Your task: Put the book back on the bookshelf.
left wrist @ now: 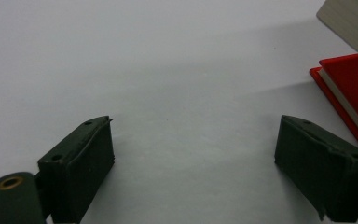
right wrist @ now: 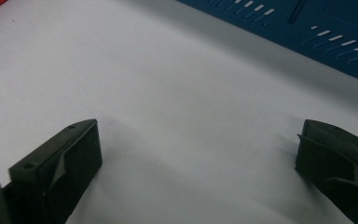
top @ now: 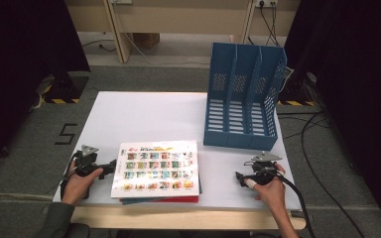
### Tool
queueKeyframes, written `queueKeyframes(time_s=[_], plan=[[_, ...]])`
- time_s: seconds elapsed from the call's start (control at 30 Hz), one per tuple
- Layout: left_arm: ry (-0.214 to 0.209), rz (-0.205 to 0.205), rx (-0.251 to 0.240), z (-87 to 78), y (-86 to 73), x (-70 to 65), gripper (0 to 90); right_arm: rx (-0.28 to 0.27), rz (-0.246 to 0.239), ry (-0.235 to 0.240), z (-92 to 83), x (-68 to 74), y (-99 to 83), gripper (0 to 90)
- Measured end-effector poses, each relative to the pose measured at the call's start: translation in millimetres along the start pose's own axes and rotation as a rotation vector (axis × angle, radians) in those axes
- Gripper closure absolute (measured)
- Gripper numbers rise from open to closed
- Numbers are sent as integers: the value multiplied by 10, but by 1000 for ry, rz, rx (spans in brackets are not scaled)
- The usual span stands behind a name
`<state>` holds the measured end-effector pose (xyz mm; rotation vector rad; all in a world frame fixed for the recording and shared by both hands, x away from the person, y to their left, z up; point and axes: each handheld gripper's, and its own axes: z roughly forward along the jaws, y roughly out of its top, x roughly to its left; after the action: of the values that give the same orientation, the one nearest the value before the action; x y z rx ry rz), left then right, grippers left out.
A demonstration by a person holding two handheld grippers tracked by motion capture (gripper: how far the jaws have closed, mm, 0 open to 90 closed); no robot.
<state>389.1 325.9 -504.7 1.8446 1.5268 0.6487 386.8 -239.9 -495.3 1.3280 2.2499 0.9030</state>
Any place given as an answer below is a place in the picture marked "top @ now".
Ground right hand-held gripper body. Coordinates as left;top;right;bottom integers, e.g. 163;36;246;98
247;151;283;185

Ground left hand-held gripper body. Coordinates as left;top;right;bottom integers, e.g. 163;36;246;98
73;144;105;178

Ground blue plastic file rack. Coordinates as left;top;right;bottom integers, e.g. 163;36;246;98
202;42;288;152

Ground dark blue book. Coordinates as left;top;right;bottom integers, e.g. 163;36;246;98
120;183;203;206

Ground white-covered picture book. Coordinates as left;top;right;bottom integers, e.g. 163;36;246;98
110;140;201;199

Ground person's right hand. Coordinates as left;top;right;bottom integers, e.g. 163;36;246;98
245;163;288;212

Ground person's left hand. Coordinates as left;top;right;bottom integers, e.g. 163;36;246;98
62;160;104;206

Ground stand base with hazard tape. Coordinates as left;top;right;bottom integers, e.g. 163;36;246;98
34;70;91;108
277;67;318;107

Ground black curtain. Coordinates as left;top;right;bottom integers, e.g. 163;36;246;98
283;0;381;236
0;0;91;178

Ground cardboard box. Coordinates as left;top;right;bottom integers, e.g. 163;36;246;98
132;33;161;50

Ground beige wooden desk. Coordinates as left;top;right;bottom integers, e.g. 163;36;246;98
63;0;302;63

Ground left gripper thin black cable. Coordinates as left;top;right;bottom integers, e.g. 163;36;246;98
59;158;77;200

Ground right gripper thick black cable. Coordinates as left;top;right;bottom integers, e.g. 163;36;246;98
276;173;318;238

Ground black floor cables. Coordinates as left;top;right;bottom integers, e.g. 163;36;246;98
277;110;367;238

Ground white floor cable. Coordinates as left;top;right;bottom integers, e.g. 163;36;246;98
123;31;211;65

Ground thin black floor cable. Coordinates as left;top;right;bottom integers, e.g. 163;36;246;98
80;39;117;54

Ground black plugged-in power cables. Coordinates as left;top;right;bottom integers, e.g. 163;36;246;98
247;2;282;48

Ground white wall power outlet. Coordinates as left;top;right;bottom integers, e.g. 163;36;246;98
255;0;279;8

